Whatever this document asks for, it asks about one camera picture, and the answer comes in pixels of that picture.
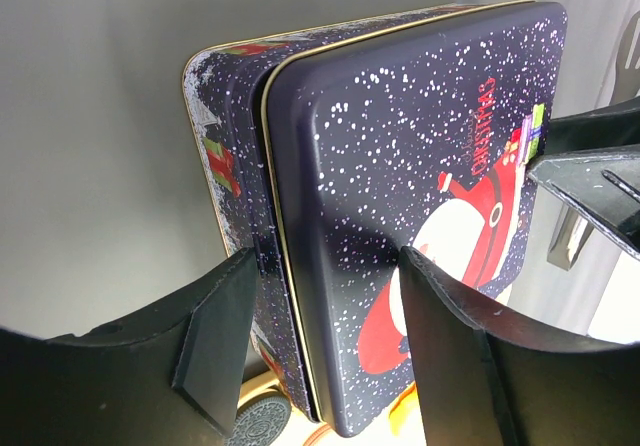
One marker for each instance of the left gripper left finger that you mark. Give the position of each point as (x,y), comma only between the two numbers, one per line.
(169,373)

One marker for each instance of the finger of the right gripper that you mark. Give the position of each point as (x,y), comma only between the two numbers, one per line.
(602,185)

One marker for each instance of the gold tin lid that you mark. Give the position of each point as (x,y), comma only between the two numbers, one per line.
(417,135)

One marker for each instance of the yellow plastic tray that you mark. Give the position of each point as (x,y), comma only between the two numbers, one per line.
(300,431)

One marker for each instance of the square cookie tin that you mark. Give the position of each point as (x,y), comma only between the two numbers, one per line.
(222,88)

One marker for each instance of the black sandwich cookie top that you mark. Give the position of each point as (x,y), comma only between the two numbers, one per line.
(260,421)

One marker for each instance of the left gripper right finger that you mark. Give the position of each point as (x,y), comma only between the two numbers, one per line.
(489,375)

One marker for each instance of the metal serving tongs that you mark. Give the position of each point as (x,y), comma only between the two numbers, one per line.
(616,125)

